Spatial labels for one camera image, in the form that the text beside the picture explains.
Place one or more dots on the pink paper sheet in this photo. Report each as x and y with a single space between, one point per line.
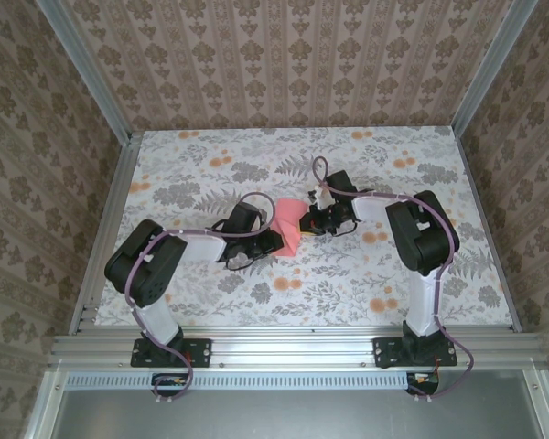
288 215

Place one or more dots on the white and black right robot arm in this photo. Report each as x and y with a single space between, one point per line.
421 238

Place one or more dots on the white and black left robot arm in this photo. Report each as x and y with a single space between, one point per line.
142 265

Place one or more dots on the floral patterned table cover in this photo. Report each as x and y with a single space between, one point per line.
302 292

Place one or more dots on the grey metal panel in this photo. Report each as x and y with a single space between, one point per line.
279 416

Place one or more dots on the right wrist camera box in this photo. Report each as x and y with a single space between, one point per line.
321 197

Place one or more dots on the aluminium frame cross rail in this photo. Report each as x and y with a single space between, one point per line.
293 350

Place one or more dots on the aluminium frame side rail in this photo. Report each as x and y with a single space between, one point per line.
114 201
473 185

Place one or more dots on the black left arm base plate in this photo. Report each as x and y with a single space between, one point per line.
201 352

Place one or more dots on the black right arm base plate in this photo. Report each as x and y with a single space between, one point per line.
386 352

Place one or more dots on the aluminium frame post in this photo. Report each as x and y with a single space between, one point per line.
494 68
87 73

